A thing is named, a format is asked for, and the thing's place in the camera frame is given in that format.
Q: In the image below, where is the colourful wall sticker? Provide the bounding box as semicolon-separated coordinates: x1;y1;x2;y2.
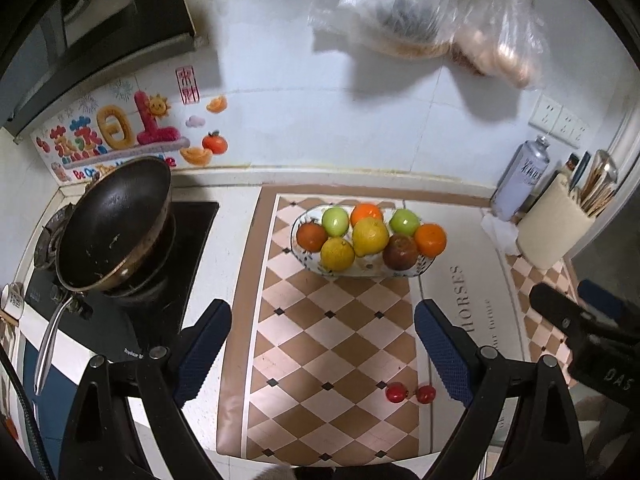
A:
32;65;231;183

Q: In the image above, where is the black range hood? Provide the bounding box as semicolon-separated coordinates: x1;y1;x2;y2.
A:
0;0;198;136

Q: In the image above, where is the blue cabinet door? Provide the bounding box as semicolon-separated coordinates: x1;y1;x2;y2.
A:
20;345;76;441

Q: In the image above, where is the dark red apple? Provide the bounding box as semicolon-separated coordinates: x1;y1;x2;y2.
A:
382;234;419;271

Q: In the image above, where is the green apple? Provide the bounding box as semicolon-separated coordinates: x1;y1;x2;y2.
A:
389;208;421;236
321;207;349;236

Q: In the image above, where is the plastic bag of eggs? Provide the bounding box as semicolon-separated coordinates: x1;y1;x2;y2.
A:
450;0;546;91

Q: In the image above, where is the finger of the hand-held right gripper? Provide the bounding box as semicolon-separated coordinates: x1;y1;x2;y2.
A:
530;282;640;346
577;280;640;323

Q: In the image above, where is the black frying pan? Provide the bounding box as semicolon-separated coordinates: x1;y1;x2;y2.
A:
34;156;177;396

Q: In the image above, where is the black gas stove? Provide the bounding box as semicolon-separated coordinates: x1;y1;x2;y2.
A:
22;200;221;361

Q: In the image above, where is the large yellow lemon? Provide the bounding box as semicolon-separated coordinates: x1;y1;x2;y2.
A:
351;217;390;257

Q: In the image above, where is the orange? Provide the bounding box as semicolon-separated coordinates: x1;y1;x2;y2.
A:
414;223;447;258
350;202;385;226

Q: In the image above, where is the person's dark clothing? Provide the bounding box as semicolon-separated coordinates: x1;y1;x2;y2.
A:
295;465;416;480

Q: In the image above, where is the small yellow citrus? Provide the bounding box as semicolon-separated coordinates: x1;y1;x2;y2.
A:
320;237;357;272

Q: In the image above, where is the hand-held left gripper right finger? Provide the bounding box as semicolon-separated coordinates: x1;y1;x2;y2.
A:
414;298;586;480

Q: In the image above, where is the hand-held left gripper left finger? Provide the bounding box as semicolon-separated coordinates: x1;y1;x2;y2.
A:
59;298;233;480

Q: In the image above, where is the reddish brown apple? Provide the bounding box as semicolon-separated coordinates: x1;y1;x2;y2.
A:
296;222;328;252

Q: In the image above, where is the silver spray can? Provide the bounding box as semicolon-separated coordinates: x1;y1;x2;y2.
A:
490;135;551;221

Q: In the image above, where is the plastic bag with dark contents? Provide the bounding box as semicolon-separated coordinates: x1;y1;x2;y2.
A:
307;0;461;58

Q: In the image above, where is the oval patterned plate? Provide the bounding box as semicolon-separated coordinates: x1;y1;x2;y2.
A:
291;203;443;279

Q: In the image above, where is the checkered table mat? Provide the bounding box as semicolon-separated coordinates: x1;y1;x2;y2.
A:
216;185;581;461

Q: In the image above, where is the cream utensil holder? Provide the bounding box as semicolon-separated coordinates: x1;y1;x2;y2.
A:
516;172;596;271

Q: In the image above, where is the small white cup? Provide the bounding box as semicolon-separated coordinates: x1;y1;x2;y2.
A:
0;282;25;321

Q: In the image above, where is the bundle of wooden chopsticks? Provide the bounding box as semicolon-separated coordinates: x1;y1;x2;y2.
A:
575;152;618;218

